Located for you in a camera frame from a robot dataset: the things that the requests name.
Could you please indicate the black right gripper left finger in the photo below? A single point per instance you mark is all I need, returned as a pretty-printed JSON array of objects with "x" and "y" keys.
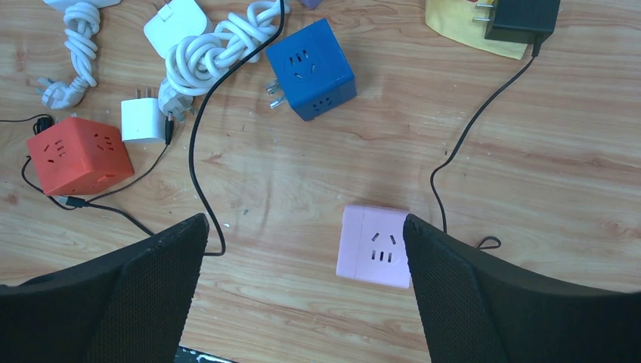
[{"x": 130, "y": 305}]

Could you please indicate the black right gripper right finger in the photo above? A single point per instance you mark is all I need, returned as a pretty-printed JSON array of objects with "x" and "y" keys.
[{"x": 475, "y": 307}]

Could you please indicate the pink cube socket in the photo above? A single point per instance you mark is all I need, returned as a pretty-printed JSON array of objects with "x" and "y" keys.
[{"x": 372, "y": 247}]

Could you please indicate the red cube socket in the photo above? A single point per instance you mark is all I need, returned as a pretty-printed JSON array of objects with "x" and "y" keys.
[{"x": 79, "y": 157}]

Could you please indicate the small white charger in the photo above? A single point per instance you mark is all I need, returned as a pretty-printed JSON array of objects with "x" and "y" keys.
[{"x": 141, "y": 119}]

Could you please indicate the blue cube socket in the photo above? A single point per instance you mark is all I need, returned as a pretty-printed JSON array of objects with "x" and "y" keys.
[{"x": 311, "y": 71}]

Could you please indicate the black power adapter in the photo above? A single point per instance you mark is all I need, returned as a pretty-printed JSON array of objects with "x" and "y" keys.
[{"x": 519, "y": 21}]

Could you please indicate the yellow cloth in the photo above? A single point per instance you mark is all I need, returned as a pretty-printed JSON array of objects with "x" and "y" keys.
[{"x": 454, "y": 19}]

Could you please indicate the purple power bank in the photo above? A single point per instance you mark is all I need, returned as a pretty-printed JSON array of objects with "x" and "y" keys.
[{"x": 311, "y": 4}]

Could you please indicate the white adapter with coiled cable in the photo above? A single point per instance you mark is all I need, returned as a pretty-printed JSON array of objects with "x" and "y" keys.
[{"x": 197, "y": 52}]

